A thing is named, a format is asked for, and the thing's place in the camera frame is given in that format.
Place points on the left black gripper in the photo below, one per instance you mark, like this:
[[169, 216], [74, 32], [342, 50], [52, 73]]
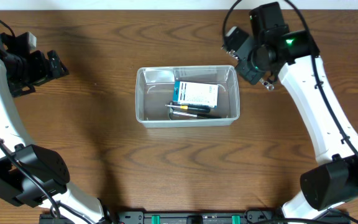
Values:
[[53, 64]]

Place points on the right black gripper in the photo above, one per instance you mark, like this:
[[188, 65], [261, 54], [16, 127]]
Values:
[[246, 72]]

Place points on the silver combination wrench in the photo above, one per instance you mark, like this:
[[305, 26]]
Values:
[[252, 68]]

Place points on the blue white screw box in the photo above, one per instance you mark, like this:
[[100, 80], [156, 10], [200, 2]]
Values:
[[200, 94]]

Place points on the black yellow screwdriver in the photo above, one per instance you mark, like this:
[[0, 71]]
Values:
[[200, 109]]

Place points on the clear plastic storage container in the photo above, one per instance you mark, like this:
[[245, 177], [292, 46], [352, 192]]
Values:
[[154, 90]]

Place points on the small black-handled hammer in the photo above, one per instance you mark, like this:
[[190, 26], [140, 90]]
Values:
[[193, 115]]

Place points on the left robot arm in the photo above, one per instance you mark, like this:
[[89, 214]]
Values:
[[29, 174]]

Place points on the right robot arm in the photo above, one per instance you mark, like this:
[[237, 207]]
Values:
[[292, 58]]

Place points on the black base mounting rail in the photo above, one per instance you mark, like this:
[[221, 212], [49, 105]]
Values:
[[250, 216]]

